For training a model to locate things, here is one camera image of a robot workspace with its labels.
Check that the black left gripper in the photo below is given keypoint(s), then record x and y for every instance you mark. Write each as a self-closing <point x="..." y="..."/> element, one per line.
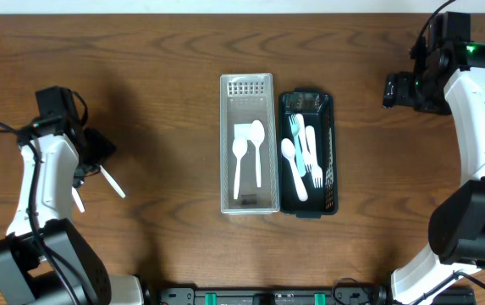
<point x="103" y="146"/>

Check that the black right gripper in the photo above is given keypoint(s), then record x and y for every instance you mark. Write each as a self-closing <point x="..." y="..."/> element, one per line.
<point x="397" y="91"/>

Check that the white plastic spoon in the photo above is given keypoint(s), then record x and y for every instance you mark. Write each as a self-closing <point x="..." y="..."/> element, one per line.
<point x="288" y="151"/>
<point x="112" y="182"/>
<point x="257" y="134"/>
<point x="239" y="149"/>

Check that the white plastic utensil handle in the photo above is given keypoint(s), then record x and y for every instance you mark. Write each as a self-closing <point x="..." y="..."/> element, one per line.
<point x="77" y="200"/>

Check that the white plastic fork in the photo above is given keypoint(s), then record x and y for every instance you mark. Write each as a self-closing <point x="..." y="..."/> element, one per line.
<point x="302" y="135"/>
<point x="316" y="170"/>
<point x="295" y="131"/>

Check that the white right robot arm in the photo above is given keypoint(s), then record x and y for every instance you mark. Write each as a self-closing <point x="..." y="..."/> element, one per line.
<point x="448" y="79"/>

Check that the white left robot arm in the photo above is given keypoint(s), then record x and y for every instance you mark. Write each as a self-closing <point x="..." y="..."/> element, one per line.
<point x="43" y="258"/>

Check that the dark green plastic basket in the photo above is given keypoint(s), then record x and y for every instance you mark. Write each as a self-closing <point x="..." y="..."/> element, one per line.
<point x="318" y="111"/>

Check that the clear plastic basket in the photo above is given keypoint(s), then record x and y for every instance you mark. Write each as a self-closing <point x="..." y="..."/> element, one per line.
<point x="243" y="99"/>

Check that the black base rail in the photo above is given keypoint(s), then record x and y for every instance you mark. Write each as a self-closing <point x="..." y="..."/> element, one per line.
<point x="345" y="292"/>

